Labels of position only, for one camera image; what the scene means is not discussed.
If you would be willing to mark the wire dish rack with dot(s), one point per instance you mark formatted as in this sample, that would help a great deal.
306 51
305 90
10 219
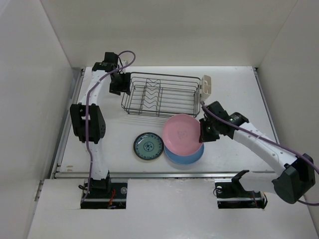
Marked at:
162 95

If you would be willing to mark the aluminium front rail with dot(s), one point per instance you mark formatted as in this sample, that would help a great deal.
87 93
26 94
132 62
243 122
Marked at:
150 175

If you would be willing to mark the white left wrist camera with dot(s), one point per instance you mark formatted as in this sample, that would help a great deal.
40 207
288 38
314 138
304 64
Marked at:
123 63

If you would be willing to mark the pink plate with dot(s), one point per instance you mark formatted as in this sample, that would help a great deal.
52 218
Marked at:
181 134

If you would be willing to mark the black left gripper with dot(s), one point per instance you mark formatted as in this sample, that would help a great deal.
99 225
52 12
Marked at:
124 87

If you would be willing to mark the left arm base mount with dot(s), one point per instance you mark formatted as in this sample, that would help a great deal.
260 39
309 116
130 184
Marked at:
103 195

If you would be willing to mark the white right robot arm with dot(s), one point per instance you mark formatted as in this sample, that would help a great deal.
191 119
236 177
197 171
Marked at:
293 173

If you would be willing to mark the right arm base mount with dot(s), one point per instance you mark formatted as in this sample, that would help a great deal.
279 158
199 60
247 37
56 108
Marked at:
230 195

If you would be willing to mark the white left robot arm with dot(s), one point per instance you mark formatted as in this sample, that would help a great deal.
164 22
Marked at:
107 76

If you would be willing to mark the teal patterned plate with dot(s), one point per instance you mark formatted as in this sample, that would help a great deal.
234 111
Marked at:
148 146

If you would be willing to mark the white cutlery holder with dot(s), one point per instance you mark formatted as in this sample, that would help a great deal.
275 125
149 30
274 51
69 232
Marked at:
205 87

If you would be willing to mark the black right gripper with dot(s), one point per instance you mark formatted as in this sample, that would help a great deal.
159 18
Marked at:
204 137

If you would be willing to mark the blue plate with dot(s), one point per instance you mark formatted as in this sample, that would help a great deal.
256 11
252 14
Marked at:
184 160

